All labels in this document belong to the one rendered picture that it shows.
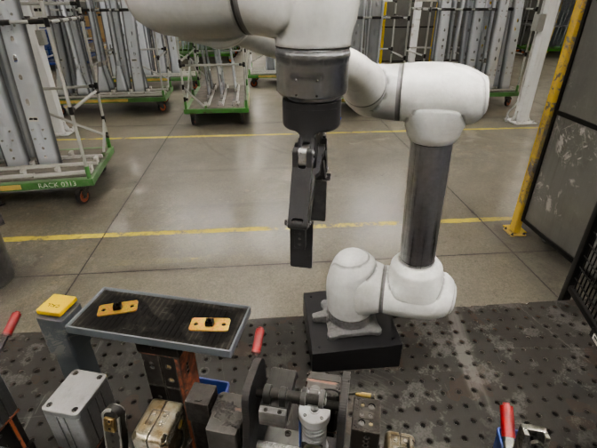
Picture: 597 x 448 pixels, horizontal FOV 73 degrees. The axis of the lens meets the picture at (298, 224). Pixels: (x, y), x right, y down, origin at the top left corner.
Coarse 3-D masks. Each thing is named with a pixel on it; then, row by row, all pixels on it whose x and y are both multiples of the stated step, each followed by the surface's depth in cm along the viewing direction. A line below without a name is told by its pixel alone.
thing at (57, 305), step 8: (56, 296) 95; (64, 296) 95; (72, 296) 95; (48, 304) 93; (56, 304) 93; (64, 304) 93; (72, 304) 94; (40, 312) 91; (48, 312) 91; (56, 312) 90; (64, 312) 92
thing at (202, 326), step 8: (192, 320) 88; (200, 320) 88; (208, 320) 87; (216, 320) 88; (224, 320) 88; (192, 328) 86; (200, 328) 86; (208, 328) 86; (216, 328) 86; (224, 328) 86
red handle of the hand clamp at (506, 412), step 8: (504, 408) 71; (512, 408) 71; (504, 416) 70; (512, 416) 70; (504, 424) 70; (512, 424) 70; (504, 432) 69; (512, 432) 69; (504, 440) 69; (512, 440) 69
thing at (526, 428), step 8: (520, 424) 61; (528, 424) 61; (520, 432) 61; (528, 432) 60; (536, 432) 60; (544, 432) 60; (520, 440) 61; (528, 440) 59; (536, 440) 59; (544, 440) 59
